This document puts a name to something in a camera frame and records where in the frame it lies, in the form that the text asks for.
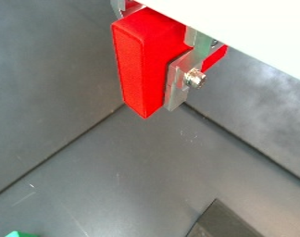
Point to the black curved stand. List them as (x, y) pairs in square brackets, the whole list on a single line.
[(220, 222)]

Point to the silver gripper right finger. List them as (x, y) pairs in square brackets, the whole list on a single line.
[(186, 69)]

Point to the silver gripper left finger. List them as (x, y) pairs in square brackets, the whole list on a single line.
[(125, 7)]

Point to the red double-square block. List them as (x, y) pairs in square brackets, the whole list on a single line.
[(147, 41)]

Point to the green shape-sorter board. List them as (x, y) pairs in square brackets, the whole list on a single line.
[(20, 234)]

